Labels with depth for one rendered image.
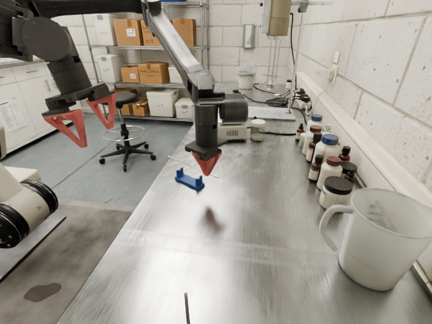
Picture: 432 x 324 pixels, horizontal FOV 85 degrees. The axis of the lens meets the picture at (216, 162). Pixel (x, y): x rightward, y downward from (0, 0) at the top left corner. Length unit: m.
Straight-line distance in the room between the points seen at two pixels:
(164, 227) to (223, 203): 0.17
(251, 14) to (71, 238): 2.95
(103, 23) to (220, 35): 1.40
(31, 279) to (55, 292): 0.12
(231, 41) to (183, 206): 2.90
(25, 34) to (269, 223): 0.57
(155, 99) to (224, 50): 1.11
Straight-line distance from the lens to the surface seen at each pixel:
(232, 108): 0.57
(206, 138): 0.58
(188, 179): 0.74
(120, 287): 0.53
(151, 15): 0.86
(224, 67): 3.41
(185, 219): 0.62
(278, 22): 1.29
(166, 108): 3.30
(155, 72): 3.22
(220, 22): 3.39
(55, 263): 1.19
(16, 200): 1.09
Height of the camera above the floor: 1.17
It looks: 29 degrees down
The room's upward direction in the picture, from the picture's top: straight up
